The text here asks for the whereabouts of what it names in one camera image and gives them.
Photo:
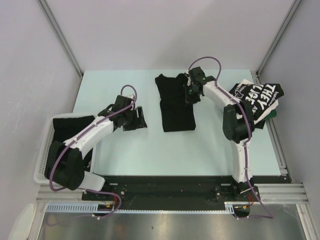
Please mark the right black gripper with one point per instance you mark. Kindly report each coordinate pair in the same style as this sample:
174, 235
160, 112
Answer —
189, 99

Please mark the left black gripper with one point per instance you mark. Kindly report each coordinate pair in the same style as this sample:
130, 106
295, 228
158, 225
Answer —
139, 122

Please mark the black graphic t shirt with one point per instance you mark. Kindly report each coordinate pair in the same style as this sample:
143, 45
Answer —
176, 115

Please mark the white plastic laundry basket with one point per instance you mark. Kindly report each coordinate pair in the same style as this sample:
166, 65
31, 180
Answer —
47, 139

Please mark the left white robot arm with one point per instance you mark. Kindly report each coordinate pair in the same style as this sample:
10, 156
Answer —
65, 164

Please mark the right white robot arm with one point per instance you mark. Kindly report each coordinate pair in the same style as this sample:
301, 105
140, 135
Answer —
237, 121

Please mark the black folded lettered t shirt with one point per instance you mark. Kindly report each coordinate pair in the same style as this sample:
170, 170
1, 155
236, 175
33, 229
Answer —
272, 90

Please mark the black clothes in basket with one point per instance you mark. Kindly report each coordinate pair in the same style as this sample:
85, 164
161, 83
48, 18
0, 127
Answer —
64, 129

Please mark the green folded t shirt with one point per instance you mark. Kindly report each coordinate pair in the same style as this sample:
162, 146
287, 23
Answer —
271, 115

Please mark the white slotted cable duct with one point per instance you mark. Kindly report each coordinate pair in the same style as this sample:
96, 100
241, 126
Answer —
96, 208

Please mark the aluminium frame rail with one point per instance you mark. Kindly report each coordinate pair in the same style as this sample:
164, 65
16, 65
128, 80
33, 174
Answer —
285, 193

